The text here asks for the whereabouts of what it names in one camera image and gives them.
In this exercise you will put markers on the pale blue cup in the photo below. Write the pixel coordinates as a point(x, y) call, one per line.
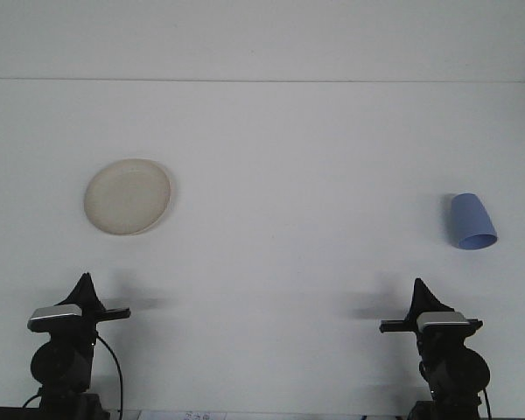
point(470, 216)

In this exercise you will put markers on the pale round plate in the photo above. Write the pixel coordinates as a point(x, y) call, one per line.
point(129, 197)

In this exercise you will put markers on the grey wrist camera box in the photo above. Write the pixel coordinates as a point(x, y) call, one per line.
point(444, 320)
point(54, 316)

